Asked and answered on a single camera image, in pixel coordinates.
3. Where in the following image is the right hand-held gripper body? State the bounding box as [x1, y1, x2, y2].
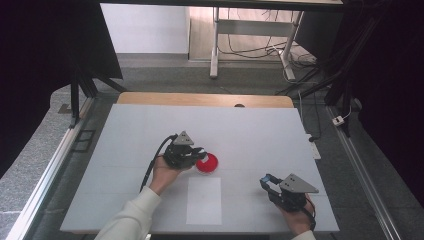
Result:
[265, 172, 320, 213]

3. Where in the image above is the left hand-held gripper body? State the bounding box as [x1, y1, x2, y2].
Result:
[162, 130, 201, 170]

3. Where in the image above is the red petri dish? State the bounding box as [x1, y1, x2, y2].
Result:
[195, 152, 220, 174]

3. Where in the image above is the person's left hand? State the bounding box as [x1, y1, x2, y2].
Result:
[148, 155, 193, 196]

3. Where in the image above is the person's right hand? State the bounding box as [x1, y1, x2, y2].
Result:
[278, 195, 317, 236]

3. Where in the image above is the white paper sheet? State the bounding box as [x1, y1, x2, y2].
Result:
[185, 176, 223, 226]

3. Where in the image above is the white power strip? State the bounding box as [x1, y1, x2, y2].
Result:
[305, 133, 322, 161]

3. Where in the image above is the wooden table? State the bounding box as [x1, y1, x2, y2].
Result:
[116, 91, 295, 109]

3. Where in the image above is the white table cover board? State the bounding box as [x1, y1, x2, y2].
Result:
[59, 103, 340, 234]

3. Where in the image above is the black metal stand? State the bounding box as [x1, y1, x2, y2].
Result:
[275, 14, 384, 138]

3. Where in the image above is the black tripod stand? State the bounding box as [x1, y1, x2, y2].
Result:
[67, 54, 128, 130]

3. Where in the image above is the black curtain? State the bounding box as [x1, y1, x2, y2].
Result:
[343, 0, 424, 208]
[0, 0, 124, 178]

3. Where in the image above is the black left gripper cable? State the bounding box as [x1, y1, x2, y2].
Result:
[139, 133, 179, 193]

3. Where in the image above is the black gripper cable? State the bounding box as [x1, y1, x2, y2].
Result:
[301, 195, 317, 232]
[139, 133, 179, 193]

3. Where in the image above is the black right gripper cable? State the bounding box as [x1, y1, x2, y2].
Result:
[301, 195, 317, 232]

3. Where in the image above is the aluminium floor rail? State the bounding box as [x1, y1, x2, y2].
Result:
[325, 105, 403, 240]
[4, 96, 97, 240]

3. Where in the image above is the thin black power cable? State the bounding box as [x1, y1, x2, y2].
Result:
[297, 89, 323, 143]

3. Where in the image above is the tangle of floor cables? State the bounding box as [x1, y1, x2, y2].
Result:
[218, 8, 318, 67]

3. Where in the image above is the white desk frame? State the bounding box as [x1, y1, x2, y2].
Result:
[209, 7, 305, 82]

